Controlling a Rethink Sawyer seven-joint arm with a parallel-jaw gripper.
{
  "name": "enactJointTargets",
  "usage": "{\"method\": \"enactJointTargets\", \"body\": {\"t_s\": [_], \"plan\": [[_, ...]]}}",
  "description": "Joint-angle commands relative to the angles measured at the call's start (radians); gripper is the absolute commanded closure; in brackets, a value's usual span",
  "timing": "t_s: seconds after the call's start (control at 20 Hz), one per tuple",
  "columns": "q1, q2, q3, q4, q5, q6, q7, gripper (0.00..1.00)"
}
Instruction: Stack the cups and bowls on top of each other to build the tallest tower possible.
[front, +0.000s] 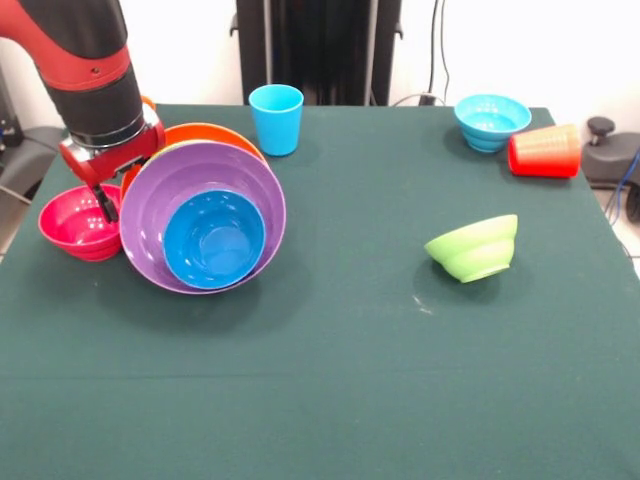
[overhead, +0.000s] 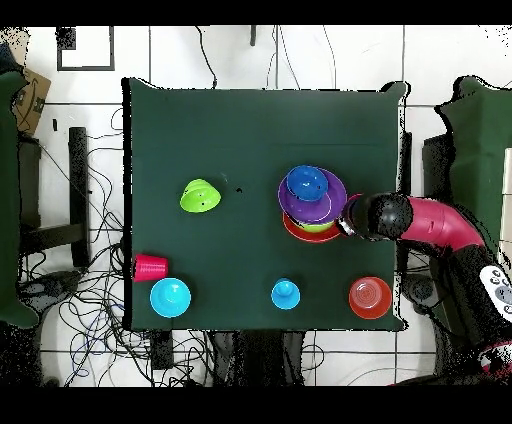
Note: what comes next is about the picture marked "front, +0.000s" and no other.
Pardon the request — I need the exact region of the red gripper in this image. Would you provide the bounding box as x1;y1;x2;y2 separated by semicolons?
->
58;103;167;225

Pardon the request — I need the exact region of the magenta bowl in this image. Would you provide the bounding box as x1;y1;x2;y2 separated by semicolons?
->
37;183;125;263

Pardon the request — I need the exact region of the purple bowl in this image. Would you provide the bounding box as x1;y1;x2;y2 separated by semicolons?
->
118;140;288;296

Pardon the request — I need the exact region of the dark blue bowl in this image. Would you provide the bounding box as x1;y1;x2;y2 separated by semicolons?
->
162;189;267;291

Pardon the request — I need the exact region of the wide orange bowl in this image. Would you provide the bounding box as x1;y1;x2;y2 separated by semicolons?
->
119;122;269;201

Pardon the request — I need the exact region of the light blue cup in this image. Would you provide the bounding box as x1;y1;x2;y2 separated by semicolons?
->
248;83;305;158

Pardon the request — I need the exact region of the small green bowl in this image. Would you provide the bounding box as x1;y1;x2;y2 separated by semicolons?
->
423;213;519;285

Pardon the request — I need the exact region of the light blue bowl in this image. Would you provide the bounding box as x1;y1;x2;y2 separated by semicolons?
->
453;93;533;154

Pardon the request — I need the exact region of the red cup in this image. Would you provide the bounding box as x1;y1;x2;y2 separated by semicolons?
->
507;122;583;179

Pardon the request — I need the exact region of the grey machine base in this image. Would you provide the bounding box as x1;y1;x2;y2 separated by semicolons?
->
579;116;640;186
0;124;66;201

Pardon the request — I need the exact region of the dark green tablecloth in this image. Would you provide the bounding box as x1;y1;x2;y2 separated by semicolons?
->
0;102;640;480

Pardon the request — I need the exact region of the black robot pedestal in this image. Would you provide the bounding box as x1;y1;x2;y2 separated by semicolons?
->
230;0;404;109

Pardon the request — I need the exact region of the black wall cable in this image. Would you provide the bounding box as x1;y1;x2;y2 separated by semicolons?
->
394;0;451;107

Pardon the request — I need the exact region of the blue cable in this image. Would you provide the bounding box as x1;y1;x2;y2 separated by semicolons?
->
616;147;640;196

